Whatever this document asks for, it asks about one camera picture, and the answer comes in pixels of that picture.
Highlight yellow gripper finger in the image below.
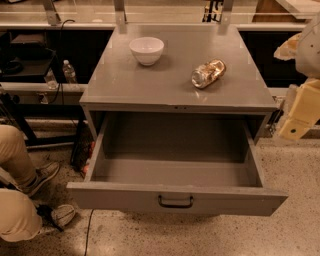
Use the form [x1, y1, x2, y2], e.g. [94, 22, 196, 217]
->
[278, 118, 311, 140]

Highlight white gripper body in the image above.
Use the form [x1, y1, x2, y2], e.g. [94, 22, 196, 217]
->
[289, 78, 320, 128]

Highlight grey top drawer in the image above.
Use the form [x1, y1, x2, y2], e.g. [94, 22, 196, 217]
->
[67, 112, 287, 216]

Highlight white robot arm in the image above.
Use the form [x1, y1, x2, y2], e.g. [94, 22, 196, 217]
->
[274, 13, 320, 141]

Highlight grey metal cabinet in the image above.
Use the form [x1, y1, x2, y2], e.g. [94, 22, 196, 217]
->
[80, 23, 276, 135]

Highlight white ceramic bowl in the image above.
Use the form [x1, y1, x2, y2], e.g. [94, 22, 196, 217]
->
[129, 37, 164, 66]

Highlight clear water bottle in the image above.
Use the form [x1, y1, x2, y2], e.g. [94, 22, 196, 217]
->
[44, 69, 58, 90]
[63, 60, 78, 88]

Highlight grey sneaker lower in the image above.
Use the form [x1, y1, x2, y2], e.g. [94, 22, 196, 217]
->
[37, 204, 76, 234]

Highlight grey sneaker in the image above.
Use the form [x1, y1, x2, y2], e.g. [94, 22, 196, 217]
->
[37, 204, 76, 234]
[22, 162, 60, 197]

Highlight grey sneaker upper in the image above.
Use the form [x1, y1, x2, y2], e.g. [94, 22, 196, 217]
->
[22, 162, 60, 197]

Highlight black side table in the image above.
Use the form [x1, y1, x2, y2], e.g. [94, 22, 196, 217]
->
[0, 31, 81, 148]

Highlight person leg beige trousers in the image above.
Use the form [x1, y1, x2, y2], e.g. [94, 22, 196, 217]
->
[0, 125, 37, 191]

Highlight black drawer handle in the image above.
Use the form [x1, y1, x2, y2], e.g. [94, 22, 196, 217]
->
[158, 195, 194, 209]

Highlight black floor cable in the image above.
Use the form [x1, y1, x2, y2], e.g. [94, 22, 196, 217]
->
[83, 209, 96, 256]

